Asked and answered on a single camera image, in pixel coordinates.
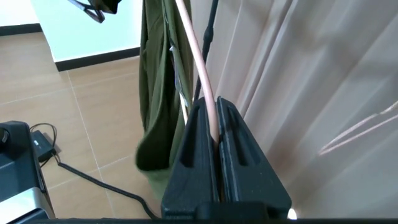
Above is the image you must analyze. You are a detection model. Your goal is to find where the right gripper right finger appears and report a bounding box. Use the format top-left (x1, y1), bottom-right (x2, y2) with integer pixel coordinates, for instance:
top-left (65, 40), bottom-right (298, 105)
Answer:
top-left (216, 96), bottom-right (292, 218)

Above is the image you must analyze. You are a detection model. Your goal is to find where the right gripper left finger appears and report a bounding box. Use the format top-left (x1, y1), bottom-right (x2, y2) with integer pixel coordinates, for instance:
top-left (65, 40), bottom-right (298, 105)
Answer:
top-left (160, 96), bottom-right (220, 218)

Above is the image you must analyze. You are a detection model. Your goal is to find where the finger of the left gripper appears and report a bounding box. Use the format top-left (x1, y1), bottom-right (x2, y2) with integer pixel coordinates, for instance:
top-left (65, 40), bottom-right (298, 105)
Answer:
top-left (88, 0), bottom-right (122, 15)
top-left (67, 0), bottom-right (106, 24)

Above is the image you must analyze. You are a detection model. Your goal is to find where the green long-sleeved shirt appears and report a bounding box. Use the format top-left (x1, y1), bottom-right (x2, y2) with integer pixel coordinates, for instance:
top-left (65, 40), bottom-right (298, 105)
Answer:
top-left (134, 0), bottom-right (201, 202)

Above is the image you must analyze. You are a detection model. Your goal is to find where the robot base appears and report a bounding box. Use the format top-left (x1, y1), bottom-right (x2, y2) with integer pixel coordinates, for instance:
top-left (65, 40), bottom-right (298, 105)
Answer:
top-left (0, 120), bottom-right (57, 224)

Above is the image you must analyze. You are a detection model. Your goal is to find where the black clothes rack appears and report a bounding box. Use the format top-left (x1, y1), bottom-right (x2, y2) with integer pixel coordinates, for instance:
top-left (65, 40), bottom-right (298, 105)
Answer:
top-left (192, 0), bottom-right (220, 102)

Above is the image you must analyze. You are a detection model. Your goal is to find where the beige curtain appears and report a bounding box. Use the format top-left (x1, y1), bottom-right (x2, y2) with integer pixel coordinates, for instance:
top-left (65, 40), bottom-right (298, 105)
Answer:
top-left (189, 0), bottom-right (398, 218)

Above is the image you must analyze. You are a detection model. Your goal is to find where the black power adapter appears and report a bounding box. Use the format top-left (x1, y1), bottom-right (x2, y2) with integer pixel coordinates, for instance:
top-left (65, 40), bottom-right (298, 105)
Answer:
top-left (30, 129), bottom-right (57, 163)

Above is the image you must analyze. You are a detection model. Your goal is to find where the black cable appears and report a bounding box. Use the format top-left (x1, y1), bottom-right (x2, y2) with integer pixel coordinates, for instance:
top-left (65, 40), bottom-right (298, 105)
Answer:
top-left (52, 154), bottom-right (161, 220)

